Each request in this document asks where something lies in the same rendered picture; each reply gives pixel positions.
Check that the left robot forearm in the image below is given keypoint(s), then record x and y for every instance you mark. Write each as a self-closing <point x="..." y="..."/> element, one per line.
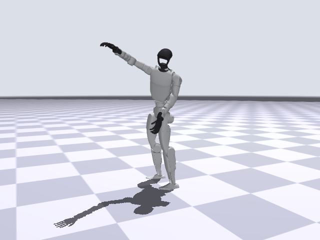
<point x="168" y="104"/>

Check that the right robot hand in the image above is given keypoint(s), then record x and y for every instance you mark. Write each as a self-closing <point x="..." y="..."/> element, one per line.
<point x="114" y="48"/>

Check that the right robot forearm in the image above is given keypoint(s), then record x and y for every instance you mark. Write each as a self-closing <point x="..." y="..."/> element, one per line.
<point x="124" y="55"/>

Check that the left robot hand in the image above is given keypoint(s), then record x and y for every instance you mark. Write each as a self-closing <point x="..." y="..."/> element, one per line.
<point x="158" y="123"/>

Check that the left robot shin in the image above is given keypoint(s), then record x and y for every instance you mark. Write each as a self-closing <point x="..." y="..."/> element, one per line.
<point x="170" y="164"/>

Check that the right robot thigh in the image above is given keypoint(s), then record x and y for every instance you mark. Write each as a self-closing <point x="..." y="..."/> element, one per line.
<point x="156" y="146"/>

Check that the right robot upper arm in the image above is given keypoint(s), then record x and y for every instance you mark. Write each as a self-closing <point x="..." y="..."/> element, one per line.
<point x="139" y="64"/>

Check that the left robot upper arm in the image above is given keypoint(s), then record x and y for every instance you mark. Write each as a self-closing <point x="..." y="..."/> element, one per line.
<point x="177" y="80"/>

